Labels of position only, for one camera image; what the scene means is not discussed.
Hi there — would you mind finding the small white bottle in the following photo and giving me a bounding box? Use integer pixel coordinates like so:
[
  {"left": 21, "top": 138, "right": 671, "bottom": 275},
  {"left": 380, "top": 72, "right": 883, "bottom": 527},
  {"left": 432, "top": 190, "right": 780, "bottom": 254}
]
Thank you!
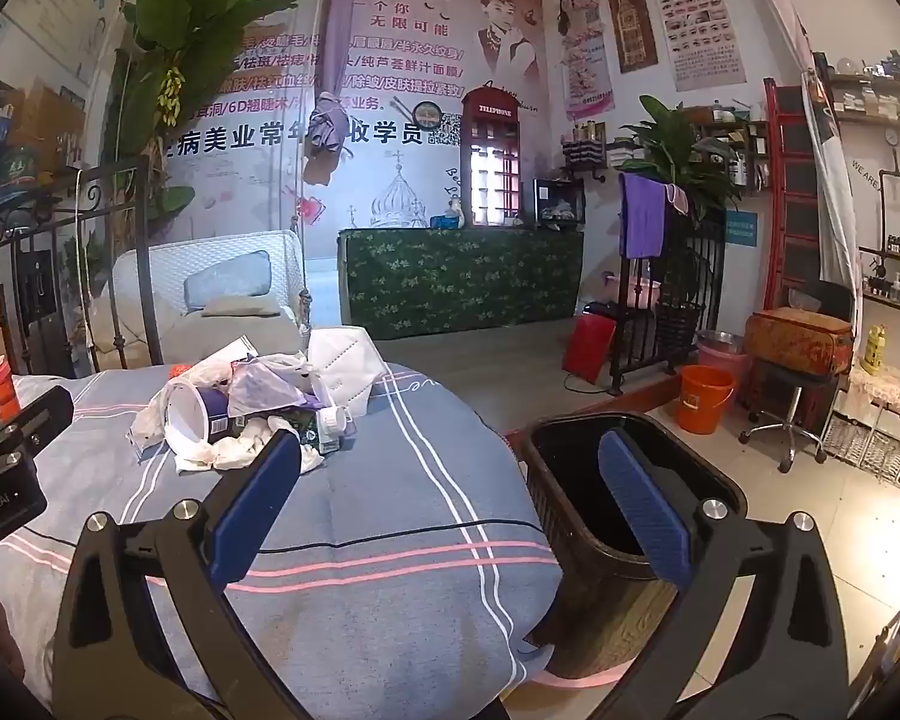
[{"left": 317, "top": 405, "right": 357, "bottom": 457}]

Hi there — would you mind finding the wooden wall shelf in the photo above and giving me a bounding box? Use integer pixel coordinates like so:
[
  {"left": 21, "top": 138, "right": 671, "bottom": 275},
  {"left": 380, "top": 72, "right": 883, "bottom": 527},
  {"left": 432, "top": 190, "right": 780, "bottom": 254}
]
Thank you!
[{"left": 686, "top": 105, "right": 770, "bottom": 192}]

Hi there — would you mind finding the dark wicker trash bin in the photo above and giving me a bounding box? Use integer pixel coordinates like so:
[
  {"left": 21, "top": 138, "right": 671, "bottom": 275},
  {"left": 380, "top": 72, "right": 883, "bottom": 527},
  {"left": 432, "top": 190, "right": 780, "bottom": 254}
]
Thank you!
[{"left": 510, "top": 411, "right": 749, "bottom": 680}]

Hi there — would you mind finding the white hanging banner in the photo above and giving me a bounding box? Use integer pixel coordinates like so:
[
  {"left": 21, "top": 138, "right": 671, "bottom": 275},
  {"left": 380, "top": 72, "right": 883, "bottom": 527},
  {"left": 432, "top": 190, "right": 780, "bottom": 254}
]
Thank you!
[{"left": 735, "top": 0, "right": 867, "bottom": 331}]

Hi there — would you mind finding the beige seat cover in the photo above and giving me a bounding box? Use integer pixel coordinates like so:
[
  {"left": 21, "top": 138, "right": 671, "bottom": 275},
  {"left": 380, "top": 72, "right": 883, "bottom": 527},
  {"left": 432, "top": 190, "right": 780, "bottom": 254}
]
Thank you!
[{"left": 94, "top": 307, "right": 305, "bottom": 372}]

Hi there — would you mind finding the potted green plant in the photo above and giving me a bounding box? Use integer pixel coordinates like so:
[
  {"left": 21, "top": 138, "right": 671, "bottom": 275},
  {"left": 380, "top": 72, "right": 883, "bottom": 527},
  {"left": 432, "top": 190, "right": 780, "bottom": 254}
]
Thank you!
[{"left": 619, "top": 94, "right": 745, "bottom": 350}]

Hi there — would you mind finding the brown cushioned stool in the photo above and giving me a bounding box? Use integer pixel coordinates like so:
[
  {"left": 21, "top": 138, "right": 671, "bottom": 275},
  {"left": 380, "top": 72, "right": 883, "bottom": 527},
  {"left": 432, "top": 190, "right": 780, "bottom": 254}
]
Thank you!
[{"left": 739, "top": 281, "right": 857, "bottom": 475}]

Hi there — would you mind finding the blue-grey pillow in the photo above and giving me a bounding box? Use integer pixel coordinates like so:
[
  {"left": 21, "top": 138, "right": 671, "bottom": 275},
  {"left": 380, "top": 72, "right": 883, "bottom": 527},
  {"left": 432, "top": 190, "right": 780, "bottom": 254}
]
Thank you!
[{"left": 184, "top": 251, "right": 272, "bottom": 312}]

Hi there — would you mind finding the black metal bed frame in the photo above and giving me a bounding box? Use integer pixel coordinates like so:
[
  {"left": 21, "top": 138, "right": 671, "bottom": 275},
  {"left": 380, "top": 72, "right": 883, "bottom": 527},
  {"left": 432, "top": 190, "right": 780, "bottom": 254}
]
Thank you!
[{"left": 0, "top": 157, "right": 167, "bottom": 380}]

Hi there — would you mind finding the black framed picture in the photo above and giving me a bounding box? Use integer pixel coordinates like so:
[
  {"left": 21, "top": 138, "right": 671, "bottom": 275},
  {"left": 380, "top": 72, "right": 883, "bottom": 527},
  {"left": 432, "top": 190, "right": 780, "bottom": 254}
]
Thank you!
[{"left": 532, "top": 178, "right": 587, "bottom": 227}]

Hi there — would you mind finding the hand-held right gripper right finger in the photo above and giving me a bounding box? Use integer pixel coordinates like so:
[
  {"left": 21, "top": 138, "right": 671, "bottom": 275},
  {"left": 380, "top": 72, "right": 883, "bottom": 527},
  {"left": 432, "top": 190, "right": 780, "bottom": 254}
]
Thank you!
[{"left": 585, "top": 429, "right": 848, "bottom": 720}]

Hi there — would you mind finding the purple hanging cloth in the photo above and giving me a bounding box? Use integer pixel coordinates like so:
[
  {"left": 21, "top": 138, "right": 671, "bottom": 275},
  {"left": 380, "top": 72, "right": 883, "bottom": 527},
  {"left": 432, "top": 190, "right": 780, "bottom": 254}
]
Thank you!
[{"left": 304, "top": 0, "right": 362, "bottom": 188}]

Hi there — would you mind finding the swing hanging rope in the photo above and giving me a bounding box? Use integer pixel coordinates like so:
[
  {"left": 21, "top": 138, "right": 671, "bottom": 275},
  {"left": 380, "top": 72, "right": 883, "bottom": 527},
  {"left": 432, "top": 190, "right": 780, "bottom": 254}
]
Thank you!
[{"left": 291, "top": 0, "right": 342, "bottom": 335}]

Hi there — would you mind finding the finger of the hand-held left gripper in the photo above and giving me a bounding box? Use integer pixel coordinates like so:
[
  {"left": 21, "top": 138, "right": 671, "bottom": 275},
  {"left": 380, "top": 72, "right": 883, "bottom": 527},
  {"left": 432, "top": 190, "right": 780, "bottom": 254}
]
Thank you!
[{"left": 0, "top": 386, "right": 74, "bottom": 458}]

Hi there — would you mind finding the banana plant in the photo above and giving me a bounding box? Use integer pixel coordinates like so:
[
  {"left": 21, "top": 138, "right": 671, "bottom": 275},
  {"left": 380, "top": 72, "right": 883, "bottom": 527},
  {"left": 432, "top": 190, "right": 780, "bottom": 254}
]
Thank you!
[{"left": 116, "top": 0, "right": 316, "bottom": 241}]

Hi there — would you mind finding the red ladder shelf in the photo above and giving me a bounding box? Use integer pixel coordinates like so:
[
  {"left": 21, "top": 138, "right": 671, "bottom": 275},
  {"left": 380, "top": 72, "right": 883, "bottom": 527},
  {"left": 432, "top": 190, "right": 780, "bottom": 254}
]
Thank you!
[{"left": 763, "top": 77, "right": 826, "bottom": 316}]

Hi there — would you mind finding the brown wall poster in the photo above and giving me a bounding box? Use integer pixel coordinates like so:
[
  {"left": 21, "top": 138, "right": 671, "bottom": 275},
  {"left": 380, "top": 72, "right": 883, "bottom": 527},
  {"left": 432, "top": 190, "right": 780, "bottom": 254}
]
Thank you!
[{"left": 602, "top": 0, "right": 659, "bottom": 76}]

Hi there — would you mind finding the beige cushion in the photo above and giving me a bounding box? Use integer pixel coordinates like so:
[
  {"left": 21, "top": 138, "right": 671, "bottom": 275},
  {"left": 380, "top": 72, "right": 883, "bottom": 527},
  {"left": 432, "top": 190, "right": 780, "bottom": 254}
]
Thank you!
[{"left": 201, "top": 294, "right": 282, "bottom": 318}]

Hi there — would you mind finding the blue paper cup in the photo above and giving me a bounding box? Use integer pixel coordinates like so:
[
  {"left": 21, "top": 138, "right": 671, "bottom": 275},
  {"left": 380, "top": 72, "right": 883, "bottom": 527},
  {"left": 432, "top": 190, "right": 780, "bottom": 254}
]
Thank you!
[{"left": 163, "top": 381, "right": 233, "bottom": 458}]

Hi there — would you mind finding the orange bucket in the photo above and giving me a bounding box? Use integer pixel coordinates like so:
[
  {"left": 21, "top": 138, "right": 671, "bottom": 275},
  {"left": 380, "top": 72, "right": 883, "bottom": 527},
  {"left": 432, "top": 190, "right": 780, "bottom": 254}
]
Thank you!
[{"left": 673, "top": 364, "right": 737, "bottom": 436}]

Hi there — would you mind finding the green floral counter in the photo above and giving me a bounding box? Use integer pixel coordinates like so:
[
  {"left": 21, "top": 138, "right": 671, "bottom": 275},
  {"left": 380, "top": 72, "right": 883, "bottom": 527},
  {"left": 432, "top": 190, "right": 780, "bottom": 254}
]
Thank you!
[{"left": 336, "top": 227, "right": 586, "bottom": 341}]

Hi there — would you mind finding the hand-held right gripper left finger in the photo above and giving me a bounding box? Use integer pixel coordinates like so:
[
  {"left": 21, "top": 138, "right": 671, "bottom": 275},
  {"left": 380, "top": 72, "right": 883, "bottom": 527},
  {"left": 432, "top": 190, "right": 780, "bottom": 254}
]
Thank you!
[{"left": 51, "top": 429, "right": 323, "bottom": 720}]

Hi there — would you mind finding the large wall poster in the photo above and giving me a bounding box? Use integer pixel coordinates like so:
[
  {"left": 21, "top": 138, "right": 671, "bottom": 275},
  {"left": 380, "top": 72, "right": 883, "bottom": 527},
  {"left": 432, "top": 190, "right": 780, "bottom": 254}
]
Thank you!
[{"left": 131, "top": 0, "right": 552, "bottom": 230}]

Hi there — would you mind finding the yellow bottle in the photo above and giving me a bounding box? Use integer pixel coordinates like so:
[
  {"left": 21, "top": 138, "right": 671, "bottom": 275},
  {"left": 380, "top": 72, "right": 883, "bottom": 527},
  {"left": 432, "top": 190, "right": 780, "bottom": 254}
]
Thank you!
[{"left": 861, "top": 324, "right": 889, "bottom": 377}]

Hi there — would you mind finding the white crumpled tissue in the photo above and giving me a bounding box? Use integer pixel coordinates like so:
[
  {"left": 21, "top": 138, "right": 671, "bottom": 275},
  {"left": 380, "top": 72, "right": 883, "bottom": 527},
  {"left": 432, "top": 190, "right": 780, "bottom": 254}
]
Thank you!
[{"left": 126, "top": 390, "right": 323, "bottom": 475}]

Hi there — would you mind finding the pink basin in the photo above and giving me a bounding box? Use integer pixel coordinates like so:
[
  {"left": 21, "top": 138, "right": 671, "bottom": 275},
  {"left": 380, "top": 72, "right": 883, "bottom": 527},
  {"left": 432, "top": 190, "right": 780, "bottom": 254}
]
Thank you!
[{"left": 694, "top": 330, "right": 752, "bottom": 385}]

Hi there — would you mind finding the wall shelf with bottles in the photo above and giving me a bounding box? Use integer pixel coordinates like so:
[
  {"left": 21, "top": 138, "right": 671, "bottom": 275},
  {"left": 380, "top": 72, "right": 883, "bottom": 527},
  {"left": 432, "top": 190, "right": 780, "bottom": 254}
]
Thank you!
[{"left": 561, "top": 120, "right": 625, "bottom": 182}]

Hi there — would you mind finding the red phone booth cabinet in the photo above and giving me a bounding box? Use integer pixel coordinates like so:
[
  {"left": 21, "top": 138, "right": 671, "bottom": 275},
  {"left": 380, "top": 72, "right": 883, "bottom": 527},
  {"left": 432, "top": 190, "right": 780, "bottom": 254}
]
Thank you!
[{"left": 460, "top": 85, "right": 524, "bottom": 230}]

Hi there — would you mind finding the wall shelving with bottles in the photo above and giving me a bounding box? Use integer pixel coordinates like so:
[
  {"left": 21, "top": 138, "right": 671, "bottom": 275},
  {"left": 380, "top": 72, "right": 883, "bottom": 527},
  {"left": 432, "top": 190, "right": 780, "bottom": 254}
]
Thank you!
[{"left": 810, "top": 49, "right": 900, "bottom": 511}]

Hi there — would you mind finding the white plastic packet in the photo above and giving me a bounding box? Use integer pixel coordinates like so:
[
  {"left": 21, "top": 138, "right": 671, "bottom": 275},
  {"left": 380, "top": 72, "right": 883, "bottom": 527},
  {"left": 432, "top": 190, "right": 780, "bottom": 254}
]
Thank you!
[{"left": 186, "top": 336, "right": 262, "bottom": 380}]

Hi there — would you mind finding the white wicker swing seat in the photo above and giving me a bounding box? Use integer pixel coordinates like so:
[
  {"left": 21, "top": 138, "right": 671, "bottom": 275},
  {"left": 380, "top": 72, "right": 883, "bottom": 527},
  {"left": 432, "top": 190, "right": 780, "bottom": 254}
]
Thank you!
[{"left": 111, "top": 229, "right": 308, "bottom": 372}]

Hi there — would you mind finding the eyebrow chart wall poster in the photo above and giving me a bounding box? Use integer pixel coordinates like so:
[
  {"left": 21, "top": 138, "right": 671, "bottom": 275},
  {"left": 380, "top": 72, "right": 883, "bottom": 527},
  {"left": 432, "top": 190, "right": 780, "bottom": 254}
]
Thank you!
[{"left": 640, "top": 0, "right": 749, "bottom": 93}]

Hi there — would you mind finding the pink wall poster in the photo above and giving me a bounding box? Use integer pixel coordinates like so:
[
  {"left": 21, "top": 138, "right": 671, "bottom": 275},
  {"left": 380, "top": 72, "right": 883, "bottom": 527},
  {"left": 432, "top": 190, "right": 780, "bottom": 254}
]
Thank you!
[{"left": 555, "top": 0, "right": 617, "bottom": 121}]

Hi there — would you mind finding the white face mask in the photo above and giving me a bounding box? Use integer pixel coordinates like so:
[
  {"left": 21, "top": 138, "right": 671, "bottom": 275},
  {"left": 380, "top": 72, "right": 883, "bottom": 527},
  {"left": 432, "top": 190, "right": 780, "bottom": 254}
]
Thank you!
[{"left": 306, "top": 328, "right": 392, "bottom": 421}]

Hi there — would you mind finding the clear plastic bag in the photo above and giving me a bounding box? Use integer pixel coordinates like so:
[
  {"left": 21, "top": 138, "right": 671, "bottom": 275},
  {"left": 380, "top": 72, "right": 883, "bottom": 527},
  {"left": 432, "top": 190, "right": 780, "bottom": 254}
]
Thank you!
[{"left": 227, "top": 351, "right": 323, "bottom": 421}]

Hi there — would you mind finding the black metal rack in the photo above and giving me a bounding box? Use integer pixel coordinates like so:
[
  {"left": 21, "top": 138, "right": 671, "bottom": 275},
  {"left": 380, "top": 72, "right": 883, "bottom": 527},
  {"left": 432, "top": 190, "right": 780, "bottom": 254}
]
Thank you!
[{"left": 607, "top": 202, "right": 727, "bottom": 397}]

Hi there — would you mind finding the purple towel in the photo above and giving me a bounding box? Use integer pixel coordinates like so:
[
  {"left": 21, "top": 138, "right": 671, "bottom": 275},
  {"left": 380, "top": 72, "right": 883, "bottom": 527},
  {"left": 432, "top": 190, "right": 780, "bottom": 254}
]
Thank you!
[{"left": 617, "top": 171, "right": 674, "bottom": 260}]

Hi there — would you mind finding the blue wall sign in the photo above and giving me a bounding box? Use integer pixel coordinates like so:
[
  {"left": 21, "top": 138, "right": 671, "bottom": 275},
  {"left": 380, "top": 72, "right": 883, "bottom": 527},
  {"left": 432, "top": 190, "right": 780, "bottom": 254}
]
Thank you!
[{"left": 724, "top": 210, "right": 760, "bottom": 248}]

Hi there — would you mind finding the grey striped blanket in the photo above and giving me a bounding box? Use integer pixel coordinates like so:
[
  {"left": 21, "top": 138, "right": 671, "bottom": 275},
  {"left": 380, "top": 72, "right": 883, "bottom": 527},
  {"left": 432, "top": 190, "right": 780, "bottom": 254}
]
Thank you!
[{"left": 0, "top": 360, "right": 563, "bottom": 720}]

